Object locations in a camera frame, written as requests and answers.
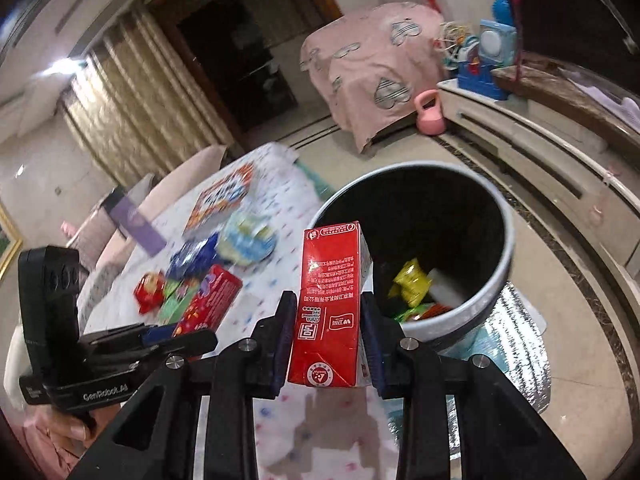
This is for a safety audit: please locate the green milk carton box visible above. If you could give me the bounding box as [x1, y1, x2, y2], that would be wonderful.
[156, 278, 200, 325]

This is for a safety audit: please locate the red milk carton box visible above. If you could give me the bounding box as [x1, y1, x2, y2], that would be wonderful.
[288, 222, 372, 388]

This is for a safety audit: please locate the white rimmed trash bin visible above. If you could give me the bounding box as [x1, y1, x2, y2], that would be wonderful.
[309, 160, 515, 350]

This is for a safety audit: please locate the person's left hand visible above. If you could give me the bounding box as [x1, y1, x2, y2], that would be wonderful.
[35, 404, 120, 457]

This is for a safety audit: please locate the red snack wrapper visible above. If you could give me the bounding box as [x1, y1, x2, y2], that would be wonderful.
[134, 272, 166, 315]

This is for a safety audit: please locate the blue plastic bag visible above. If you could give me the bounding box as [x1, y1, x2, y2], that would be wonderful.
[165, 233, 220, 282]

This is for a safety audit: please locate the pink sofa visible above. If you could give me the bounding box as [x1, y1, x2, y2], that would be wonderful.
[4, 144, 231, 396]

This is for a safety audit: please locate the silver foil mat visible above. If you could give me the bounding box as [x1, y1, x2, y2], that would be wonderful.
[389, 282, 554, 456]

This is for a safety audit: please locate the green blue crumpled bag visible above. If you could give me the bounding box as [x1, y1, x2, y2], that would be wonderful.
[216, 210, 278, 266]

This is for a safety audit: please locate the purple water bottle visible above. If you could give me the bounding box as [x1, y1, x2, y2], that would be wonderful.
[102, 186, 166, 257]

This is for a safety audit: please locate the white dotted tablecloth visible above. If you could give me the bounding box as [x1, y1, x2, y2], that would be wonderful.
[80, 143, 398, 479]

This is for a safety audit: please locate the gold framed painting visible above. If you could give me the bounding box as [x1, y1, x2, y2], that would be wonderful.
[0, 204, 23, 280]

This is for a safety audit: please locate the colourful picture book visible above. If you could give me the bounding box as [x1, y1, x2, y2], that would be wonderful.
[182, 162, 256, 240]

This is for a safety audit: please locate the yellow wrapper in bin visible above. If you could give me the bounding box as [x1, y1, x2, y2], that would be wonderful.
[387, 258, 433, 308]

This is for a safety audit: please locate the gold patterned curtain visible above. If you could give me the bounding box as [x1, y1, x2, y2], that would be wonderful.
[58, 1, 242, 188]

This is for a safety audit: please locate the beige TV cabinet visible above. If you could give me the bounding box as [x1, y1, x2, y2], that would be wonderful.
[437, 79, 639, 281]

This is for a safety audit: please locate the pink kettlebell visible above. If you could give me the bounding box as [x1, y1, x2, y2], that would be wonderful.
[413, 89, 446, 136]

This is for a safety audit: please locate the pink heart cover furniture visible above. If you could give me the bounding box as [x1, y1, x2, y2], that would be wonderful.
[299, 2, 444, 152]

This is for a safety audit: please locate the blue toy machine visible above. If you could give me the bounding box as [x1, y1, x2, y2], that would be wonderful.
[457, 0, 518, 101]

